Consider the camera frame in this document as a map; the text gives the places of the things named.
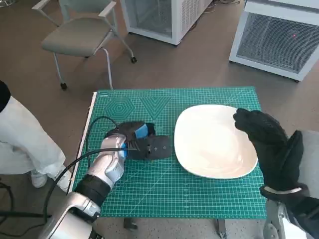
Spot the right black gloved robot hand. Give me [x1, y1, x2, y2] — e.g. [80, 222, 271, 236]
[233, 108, 304, 192]

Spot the left bare black robot hand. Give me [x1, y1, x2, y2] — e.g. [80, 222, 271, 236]
[117, 121, 157, 138]

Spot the white square plate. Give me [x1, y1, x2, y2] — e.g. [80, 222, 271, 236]
[173, 104, 259, 179]

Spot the green cutting mat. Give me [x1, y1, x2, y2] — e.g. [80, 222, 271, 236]
[86, 86, 266, 220]

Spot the person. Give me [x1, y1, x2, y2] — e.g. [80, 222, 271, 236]
[0, 80, 73, 194]

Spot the white mesh cabinet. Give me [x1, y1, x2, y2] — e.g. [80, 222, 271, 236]
[228, 0, 319, 83]
[120, 0, 214, 46]

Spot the black floor stand leg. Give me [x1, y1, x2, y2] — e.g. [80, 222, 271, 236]
[0, 211, 52, 219]

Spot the black looping hand cable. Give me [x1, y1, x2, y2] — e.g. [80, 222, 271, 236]
[86, 116, 119, 147]

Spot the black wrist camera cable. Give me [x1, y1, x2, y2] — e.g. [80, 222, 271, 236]
[42, 146, 137, 225]

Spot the left black wrist camera box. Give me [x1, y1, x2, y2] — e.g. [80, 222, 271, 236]
[126, 135, 173, 160]

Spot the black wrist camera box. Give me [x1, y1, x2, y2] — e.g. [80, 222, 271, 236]
[284, 185, 319, 237]
[126, 135, 173, 160]

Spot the right black wrist camera box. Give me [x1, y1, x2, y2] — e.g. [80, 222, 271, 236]
[284, 185, 319, 237]

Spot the metal table leg bracket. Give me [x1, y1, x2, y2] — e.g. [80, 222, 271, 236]
[124, 218, 139, 231]
[216, 219, 228, 239]

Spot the grey chair with white frame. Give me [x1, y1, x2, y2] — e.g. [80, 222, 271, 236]
[31, 0, 138, 91]

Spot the thick black floor cable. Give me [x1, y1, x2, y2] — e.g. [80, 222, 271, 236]
[0, 181, 15, 212]

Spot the thin black floor cable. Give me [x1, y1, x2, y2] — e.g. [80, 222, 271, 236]
[0, 216, 47, 237]

